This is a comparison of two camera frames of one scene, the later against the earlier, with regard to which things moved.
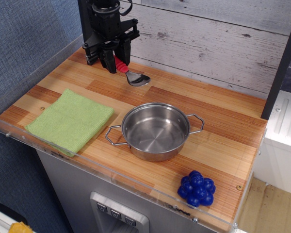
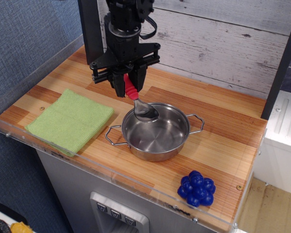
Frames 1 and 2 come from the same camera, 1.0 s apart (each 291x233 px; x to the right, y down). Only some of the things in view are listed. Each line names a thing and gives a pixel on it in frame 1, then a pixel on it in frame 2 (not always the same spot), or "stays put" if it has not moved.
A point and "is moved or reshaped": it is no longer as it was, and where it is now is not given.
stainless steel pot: [155, 132] stays put
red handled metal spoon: [134, 78] is moved or reshaped
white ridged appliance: [278, 163] stays put
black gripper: [107, 29] → [124, 55]
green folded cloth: [69, 122] stays put
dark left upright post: [88, 12] stays put
